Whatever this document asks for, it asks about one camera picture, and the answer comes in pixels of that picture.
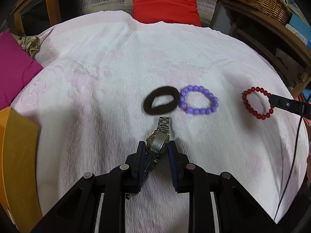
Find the red pillow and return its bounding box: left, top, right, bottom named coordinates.
left=132, top=0, right=201, bottom=27

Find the magenta pillow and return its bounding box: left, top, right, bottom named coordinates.
left=0, top=30, right=43, bottom=109

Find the purple bead bracelet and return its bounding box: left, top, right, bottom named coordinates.
left=179, top=85, right=219, bottom=115

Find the red bead bracelet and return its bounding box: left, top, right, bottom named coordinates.
left=241, top=86, right=275, bottom=120

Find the wooden cabinet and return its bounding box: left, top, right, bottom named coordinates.
left=10, top=0, right=62, bottom=35

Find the white bed blanket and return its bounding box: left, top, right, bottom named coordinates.
left=12, top=11, right=310, bottom=232

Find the orange cardboard box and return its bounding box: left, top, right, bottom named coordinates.
left=1, top=107, right=42, bottom=232

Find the black cable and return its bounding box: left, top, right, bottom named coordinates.
left=273, top=94, right=311, bottom=223

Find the wooden shelf unit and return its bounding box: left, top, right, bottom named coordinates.
left=221, top=0, right=310, bottom=98

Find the light blue box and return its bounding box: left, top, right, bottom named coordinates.
left=286, top=14, right=311, bottom=49

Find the olive crumpled cloth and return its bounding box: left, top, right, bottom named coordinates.
left=17, top=35, right=41, bottom=57

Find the black hair scrunchie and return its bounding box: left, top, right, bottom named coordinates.
left=143, top=86, right=180, bottom=115

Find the silver wrist watch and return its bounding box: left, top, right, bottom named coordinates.
left=140, top=117, right=170, bottom=188

